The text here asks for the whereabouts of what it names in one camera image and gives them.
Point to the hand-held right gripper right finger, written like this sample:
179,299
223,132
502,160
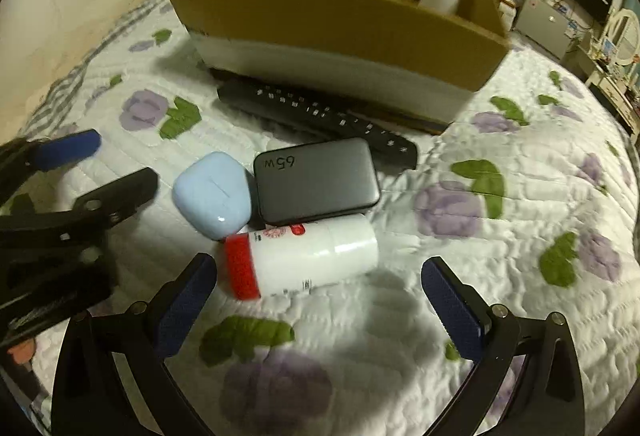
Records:
452,311

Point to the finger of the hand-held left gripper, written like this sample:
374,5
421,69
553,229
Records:
65,150
117,196

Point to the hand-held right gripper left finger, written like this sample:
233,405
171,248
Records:
182,311

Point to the light blue earbuds case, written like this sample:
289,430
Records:
212,196

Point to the white medicine bottle red label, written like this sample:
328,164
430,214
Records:
305,258

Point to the grey power bank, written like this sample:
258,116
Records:
315,181

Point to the black remote control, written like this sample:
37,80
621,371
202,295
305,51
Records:
320,118

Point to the cardboard box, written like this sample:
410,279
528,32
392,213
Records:
345,21

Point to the person's left hand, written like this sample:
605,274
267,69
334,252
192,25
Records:
22,351

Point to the floral quilted bedspread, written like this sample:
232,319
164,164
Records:
500,241

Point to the white dressing table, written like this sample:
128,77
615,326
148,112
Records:
612,88

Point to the grey cabinet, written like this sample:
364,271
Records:
542,23

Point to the white vanity mirror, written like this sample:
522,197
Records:
620,33

